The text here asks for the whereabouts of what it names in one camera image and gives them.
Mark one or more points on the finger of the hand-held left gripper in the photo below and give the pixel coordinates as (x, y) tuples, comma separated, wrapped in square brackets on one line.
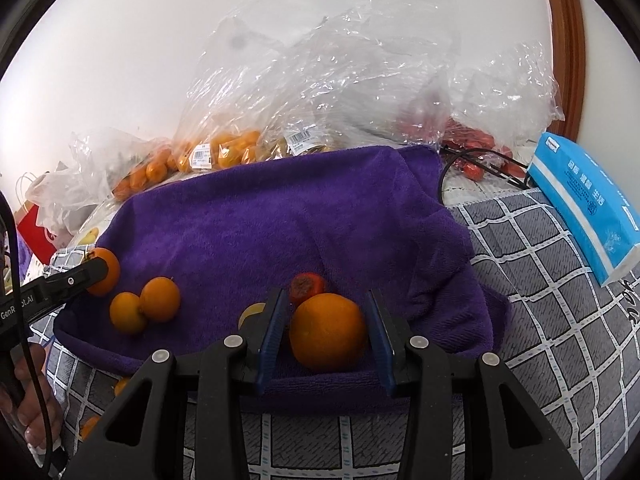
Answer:
[(75, 282)]

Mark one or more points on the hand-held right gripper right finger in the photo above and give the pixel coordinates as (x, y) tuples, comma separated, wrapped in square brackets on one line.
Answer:
[(382, 345)]

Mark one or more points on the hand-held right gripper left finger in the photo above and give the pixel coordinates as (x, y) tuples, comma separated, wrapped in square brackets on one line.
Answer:
[(272, 345)]

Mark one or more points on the orange with green stem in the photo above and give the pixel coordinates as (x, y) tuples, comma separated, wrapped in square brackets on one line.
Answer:
[(109, 272)]

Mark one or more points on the yellow plum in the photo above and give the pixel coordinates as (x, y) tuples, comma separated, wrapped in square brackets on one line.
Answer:
[(250, 316)]

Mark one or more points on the large orange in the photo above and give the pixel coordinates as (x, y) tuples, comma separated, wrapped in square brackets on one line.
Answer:
[(327, 332)]

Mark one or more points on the small orange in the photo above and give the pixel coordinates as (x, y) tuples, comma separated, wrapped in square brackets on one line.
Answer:
[(121, 386), (160, 299), (127, 312), (90, 426)]

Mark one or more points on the red strawberry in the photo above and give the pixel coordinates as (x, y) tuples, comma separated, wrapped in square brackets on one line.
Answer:
[(306, 287)]

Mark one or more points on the person's left hand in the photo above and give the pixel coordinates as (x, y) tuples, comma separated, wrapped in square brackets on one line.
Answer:
[(47, 410)]

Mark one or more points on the red paper bag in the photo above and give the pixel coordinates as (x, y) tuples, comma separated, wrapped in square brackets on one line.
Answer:
[(32, 232)]

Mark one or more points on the white plastic bag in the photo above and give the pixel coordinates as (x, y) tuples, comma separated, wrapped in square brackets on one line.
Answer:
[(55, 195)]

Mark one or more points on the pile of bagged tangerines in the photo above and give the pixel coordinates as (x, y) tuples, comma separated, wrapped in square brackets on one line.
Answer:
[(145, 172)]

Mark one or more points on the purple towel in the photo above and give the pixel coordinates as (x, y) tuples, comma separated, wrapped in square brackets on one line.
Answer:
[(275, 210)]

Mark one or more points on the grey checked blanket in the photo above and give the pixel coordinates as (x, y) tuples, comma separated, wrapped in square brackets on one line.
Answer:
[(540, 285)]

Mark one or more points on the pile of bagged yellow plums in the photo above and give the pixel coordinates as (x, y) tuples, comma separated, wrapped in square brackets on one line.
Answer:
[(275, 149)]

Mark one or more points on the pile of bagged oranges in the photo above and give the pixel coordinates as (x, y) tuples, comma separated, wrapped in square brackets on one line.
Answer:
[(230, 147)]

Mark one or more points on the pile of bagged strawberries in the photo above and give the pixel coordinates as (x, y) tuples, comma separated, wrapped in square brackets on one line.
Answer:
[(475, 145)]

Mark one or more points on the clear plastic bag with label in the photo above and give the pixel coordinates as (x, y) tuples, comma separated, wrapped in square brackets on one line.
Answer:
[(220, 70), (300, 125)]

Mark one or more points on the blue tissue pack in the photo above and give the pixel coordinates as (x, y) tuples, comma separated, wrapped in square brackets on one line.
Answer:
[(585, 205)]

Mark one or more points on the large clear plastic bag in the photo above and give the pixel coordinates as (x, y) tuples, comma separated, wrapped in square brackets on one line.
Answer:
[(380, 50)]

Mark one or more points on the brown wooden door frame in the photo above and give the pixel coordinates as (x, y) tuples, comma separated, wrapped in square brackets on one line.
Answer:
[(567, 35)]

